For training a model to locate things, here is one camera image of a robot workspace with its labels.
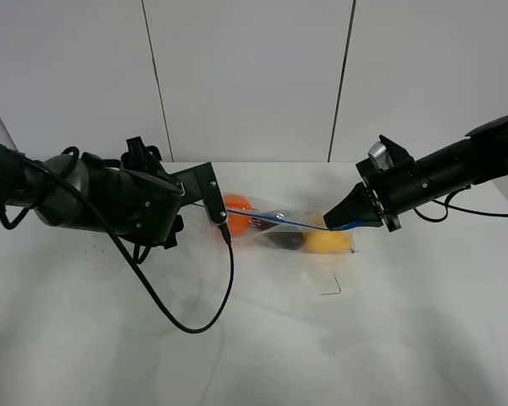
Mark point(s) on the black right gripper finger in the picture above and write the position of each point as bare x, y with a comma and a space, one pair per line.
357, 208

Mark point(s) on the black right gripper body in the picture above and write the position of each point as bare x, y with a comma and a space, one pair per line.
396, 189

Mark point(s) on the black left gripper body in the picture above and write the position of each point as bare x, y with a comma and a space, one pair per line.
152, 197

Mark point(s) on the clear blue-zip plastic bag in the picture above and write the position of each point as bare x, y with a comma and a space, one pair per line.
297, 216

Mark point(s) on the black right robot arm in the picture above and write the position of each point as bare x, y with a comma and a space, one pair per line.
480, 157

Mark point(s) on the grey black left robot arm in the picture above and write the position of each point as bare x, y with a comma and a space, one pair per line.
71, 190

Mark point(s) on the yellow pear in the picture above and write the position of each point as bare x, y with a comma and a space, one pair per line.
321, 242

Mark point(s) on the dark purple eggplant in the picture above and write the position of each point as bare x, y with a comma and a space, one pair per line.
279, 235

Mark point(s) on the orange fruit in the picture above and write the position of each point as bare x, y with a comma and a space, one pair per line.
238, 224

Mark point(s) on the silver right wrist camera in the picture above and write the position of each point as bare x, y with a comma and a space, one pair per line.
380, 157

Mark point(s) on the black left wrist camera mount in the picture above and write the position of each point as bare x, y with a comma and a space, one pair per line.
199, 183

